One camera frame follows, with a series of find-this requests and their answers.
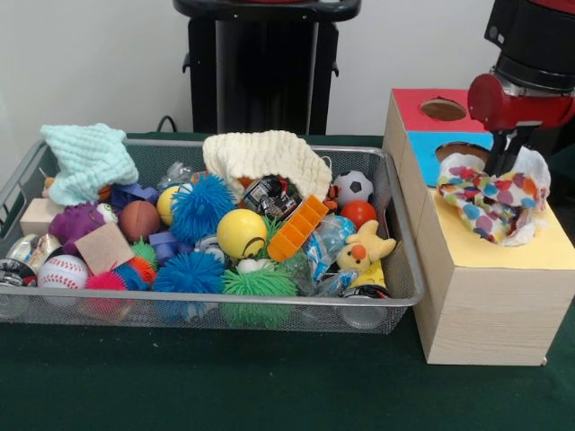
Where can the yellow plush toy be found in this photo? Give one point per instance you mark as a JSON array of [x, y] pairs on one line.
[[364, 251]]

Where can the green spiky ball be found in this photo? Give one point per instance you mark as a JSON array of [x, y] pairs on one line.
[[256, 285]]

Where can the green covered side table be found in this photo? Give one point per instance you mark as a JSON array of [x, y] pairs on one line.
[[563, 175]]

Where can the white baseball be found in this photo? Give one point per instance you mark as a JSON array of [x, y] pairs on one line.
[[63, 271]]

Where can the cream knitted cloth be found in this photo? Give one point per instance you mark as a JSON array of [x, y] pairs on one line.
[[269, 155]]

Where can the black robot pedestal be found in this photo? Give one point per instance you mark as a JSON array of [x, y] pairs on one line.
[[269, 67]]

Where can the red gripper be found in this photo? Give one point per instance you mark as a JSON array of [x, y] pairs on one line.
[[494, 103]]

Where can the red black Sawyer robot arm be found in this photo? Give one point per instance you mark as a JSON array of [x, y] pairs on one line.
[[534, 40]]

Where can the orange plastic brick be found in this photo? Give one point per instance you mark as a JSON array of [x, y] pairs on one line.
[[296, 229]]

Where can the white paper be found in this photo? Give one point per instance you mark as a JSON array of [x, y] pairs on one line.
[[489, 202]]

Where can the blue spiky ball with eyes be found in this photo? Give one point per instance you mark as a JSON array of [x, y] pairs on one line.
[[202, 208]]

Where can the yellow ball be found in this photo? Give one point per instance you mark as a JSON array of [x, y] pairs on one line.
[[240, 231]]

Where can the wooden box with three holes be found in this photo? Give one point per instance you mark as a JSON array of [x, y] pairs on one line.
[[489, 314]]

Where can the dark green tablecloth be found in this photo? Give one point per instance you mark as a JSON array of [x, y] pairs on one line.
[[224, 386]]

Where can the black white soccer ball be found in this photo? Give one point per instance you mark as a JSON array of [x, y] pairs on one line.
[[354, 188]]

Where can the mint knitted cloth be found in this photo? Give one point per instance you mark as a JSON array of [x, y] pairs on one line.
[[90, 161]]

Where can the shallow mesh bin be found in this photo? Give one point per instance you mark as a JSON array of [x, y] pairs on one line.
[[269, 314]]

